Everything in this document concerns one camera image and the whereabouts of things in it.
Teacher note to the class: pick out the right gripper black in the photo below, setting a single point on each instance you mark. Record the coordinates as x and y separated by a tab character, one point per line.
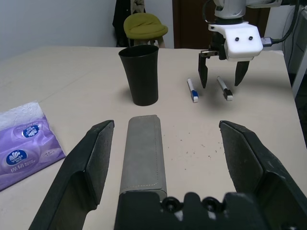
218	45

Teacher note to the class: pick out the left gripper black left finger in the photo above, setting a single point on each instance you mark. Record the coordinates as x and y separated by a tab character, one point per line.
72	182

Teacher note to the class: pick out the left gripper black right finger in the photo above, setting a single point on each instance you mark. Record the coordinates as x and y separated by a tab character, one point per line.
247	158

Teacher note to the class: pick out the white pen black cap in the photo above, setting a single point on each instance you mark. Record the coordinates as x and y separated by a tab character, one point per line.
224	88

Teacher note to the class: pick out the white pen blue cap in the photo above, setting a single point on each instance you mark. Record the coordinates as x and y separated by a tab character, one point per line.
192	88

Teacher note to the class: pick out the grey glasses case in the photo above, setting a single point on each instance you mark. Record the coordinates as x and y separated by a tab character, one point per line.
142	153

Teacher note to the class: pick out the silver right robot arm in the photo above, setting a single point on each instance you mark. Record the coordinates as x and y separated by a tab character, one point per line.
230	9

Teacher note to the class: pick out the purple tissue box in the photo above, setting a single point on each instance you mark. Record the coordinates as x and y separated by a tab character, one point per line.
26	153

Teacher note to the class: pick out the black plastic cup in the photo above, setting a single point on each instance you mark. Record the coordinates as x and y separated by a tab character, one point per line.
141	76

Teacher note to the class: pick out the white tissue sheet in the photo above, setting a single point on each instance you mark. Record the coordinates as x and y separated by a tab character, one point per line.
21	112

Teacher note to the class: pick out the green seat wooden stool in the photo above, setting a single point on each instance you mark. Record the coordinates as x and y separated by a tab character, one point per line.
144	26

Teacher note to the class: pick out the beige hanging garment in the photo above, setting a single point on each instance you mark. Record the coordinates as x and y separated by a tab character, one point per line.
139	6

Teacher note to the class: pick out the white metal post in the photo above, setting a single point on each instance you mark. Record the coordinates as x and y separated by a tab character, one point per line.
299	60

